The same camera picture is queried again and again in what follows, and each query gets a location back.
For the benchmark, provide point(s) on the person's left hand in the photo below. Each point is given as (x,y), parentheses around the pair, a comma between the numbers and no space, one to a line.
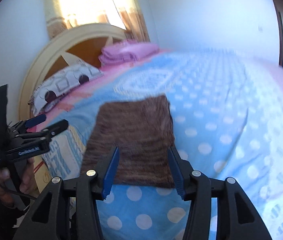
(16,186)

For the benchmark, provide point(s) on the white patterned pillow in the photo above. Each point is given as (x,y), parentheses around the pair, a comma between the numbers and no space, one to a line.
(60,84)

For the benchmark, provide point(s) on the cream wooden headboard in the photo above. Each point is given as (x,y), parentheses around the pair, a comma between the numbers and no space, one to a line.
(83,43)

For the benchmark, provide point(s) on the blue polka dot bed blanket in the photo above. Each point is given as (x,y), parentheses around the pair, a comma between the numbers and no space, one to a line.
(227,116)

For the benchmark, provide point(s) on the beige patterned curtain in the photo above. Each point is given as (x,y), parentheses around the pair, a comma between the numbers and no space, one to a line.
(61,15)

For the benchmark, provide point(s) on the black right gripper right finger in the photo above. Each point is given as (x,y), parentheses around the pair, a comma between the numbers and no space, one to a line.
(214,204)

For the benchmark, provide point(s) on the brown striped knit sweater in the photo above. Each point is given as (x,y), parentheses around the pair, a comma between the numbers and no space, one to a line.
(143,132)

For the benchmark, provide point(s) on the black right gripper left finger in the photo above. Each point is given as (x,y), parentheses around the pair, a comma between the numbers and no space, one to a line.
(66,209)

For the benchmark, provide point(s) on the folded pink quilt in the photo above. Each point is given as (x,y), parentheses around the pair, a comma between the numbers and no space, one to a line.
(127,51)

